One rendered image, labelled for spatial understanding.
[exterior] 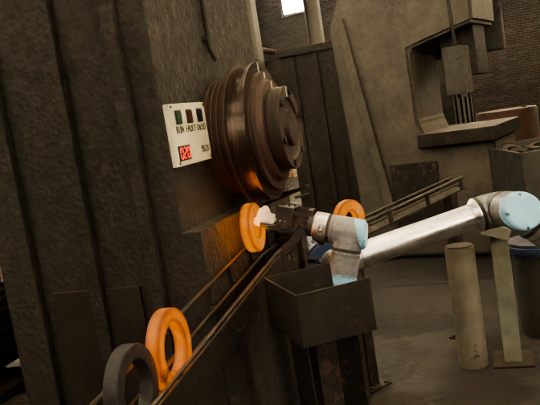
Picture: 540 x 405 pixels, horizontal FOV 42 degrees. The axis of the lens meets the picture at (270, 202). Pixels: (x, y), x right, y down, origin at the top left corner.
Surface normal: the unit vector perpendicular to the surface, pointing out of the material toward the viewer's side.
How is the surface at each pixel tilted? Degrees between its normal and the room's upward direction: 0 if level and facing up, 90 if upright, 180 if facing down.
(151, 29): 90
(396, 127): 90
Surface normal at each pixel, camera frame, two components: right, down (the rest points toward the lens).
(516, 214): -0.04, -0.03
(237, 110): -0.33, -0.21
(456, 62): -0.51, 0.18
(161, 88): 0.95, -0.11
